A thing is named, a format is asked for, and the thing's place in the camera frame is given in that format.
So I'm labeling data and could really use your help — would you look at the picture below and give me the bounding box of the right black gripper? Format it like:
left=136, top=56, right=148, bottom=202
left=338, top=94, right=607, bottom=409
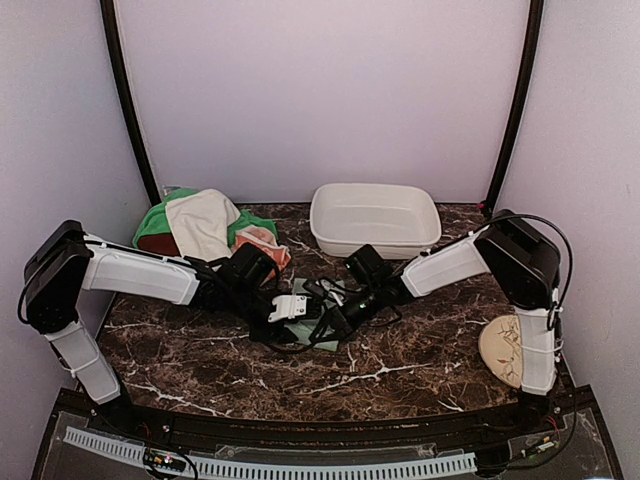
left=310, top=283, right=384, bottom=344

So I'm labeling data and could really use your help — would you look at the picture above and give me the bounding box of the mint green panda towel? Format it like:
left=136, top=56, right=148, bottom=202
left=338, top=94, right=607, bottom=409
left=285, top=278, right=346, bottom=352

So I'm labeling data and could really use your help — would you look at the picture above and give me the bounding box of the white plastic basin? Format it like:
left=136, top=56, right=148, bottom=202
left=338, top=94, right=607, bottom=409
left=309, top=183, right=442, bottom=260

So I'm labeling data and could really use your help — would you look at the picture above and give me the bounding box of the cream white towel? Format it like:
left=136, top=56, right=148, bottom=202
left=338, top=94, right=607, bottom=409
left=165, top=189, right=240, bottom=261

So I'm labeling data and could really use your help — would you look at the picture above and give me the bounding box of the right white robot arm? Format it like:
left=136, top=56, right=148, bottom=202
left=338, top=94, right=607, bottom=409
left=324, top=210, right=569, bottom=434

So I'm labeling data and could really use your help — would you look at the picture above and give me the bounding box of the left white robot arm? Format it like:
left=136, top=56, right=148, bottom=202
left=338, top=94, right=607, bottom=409
left=17, top=220, right=307, bottom=436

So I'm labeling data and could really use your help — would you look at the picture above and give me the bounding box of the orange patterned towel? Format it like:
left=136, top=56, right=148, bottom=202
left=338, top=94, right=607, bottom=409
left=231, top=226, right=291, bottom=272

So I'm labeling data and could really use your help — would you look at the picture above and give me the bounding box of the dark red towel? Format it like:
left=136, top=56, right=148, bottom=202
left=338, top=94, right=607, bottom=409
left=137, top=233, right=181, bottom=257

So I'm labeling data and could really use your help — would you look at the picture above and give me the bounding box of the round floral coaster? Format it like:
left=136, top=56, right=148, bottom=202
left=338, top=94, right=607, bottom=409
left=478, top=314, right=523, bottom=389

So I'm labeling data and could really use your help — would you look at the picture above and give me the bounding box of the bright green towel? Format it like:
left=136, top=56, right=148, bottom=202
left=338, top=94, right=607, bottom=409
left=132, top=188, right=278, bottom=248

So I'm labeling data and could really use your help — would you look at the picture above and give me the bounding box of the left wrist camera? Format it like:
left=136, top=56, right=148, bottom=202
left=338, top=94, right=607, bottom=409
left=268, top=294, right=323, bottom=323

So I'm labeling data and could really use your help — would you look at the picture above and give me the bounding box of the black front rail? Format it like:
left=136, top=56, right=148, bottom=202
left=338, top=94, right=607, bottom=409
left=49, top=387, right=596, bottom=451

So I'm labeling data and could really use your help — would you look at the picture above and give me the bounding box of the white slotted cable duct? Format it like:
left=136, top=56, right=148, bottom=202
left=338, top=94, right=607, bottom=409
left=63, top=427, right=477, bottom=479

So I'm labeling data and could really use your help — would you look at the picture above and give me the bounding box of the left black frame post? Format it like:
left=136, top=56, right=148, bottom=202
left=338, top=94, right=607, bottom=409
left=99, top=0, right=161, bottom=205

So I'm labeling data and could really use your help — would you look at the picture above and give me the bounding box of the black frame post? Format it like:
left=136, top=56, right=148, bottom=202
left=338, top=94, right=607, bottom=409
left=99, top=0, right=161, bottom=205
left=481, top=0, right=545, bottom=218

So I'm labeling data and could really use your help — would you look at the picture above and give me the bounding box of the right black frame post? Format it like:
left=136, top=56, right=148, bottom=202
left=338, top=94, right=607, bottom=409
left=481, top=0, right=545, bottom=218

